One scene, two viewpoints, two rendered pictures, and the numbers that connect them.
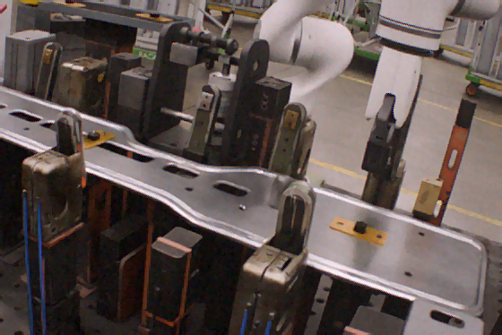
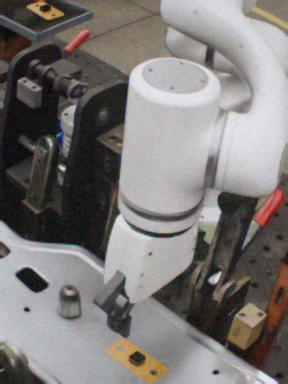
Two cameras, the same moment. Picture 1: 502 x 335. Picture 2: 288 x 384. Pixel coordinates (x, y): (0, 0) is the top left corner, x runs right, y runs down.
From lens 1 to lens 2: 0.59 m
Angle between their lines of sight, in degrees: 23
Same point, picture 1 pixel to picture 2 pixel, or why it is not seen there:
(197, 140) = (35, 195)
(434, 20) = (168, 203)
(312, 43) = not seen: hidden behind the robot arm
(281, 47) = (190, 54)
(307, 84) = (229, 96)
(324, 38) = not seen: hidden behind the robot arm
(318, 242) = (79, 368)
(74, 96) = not seen: outside the picture
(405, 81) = (134, 265)
